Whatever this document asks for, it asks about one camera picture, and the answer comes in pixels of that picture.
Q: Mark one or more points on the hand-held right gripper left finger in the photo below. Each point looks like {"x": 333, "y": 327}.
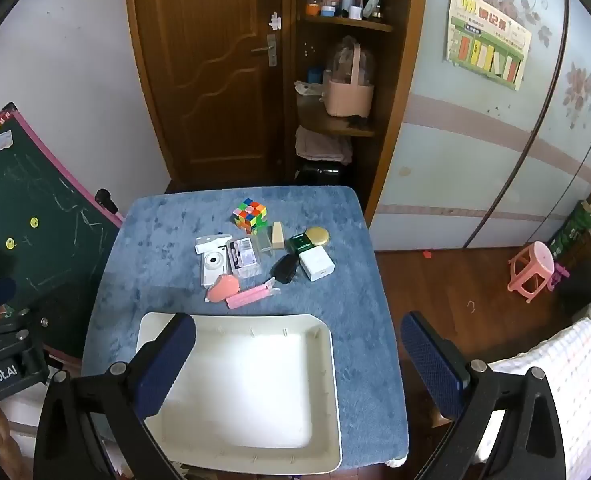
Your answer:
{"x": 168, "y": 365}

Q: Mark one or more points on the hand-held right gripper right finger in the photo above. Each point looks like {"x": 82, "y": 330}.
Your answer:
{"x": 433, "y": 365}

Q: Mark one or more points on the white plastic tray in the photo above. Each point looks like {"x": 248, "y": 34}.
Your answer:
{"x": 255, "y": 385}

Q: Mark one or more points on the pink utility knife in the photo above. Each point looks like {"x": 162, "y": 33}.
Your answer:
{"x": 248, "y": 297}

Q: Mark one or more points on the white compact camera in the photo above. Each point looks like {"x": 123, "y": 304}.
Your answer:
{"x": 215, "y": 265}

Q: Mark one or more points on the white round disc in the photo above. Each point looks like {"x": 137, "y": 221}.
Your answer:
{"x": 210, "y": 242}

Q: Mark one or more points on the clear labelled plastic box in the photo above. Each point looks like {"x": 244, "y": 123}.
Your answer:
{"x": 245, "y": 256}

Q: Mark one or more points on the pink oval pouch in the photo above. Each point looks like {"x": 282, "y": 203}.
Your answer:
{"x": 223, "y": 290}

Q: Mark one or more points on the white checked towel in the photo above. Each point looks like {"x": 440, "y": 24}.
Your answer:
{"x": 565, "y": 360}

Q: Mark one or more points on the pink plastic stool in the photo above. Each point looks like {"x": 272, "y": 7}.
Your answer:
{"x": 533, "y": 270}

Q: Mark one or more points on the black easel knob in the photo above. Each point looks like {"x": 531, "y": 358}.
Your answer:
{"x": 106, "y": 202}

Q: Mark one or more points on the black charger plug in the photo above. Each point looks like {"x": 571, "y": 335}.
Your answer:
{"x": 285, "y": 269}

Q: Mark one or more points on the purple toy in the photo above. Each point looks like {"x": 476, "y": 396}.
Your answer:
{"x": 559, "y": 275}

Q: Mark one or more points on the clear plastic cup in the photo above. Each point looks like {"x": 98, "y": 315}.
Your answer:
{"x": 265, "y": 242}

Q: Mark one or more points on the beige wedge block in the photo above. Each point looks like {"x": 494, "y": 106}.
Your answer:
{"x": 278, "y": 237}

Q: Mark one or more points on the multicoloured puzzle cube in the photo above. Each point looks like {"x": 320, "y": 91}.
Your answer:
{"x": 250, "y": 215}

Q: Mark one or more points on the green square box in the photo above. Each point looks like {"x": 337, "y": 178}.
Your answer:
{"x": 300, "y": 246}

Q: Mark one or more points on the green carton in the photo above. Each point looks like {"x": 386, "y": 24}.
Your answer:
{"x": 573, "y": 230}

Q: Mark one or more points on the pale blue floral wardrobe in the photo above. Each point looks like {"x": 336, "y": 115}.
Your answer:
{"x": 475, "y": 160}

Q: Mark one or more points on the folded pink towel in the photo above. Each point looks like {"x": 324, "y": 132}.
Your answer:
{"x": 323, "y": 145}

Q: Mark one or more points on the brown wooden shelf cabinet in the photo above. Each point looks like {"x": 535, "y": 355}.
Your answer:
{"x": 395, "y": 110}

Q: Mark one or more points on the brown wooden door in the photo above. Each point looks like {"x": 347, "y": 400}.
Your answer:
{"x": 200, "y": 85}

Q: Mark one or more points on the white door hook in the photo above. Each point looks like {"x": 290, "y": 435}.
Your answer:
{"x": 274, "y": 21}

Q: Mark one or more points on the row of toiletry bottles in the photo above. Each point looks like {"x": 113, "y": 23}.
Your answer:
{"x": 345, "y": 0}

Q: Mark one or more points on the green chalkboard pink frame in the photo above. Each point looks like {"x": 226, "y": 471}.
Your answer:
{"x": 25, "y": 200}

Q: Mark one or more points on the wall poster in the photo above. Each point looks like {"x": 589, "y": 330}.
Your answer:
{"x": 488, "y": 35}

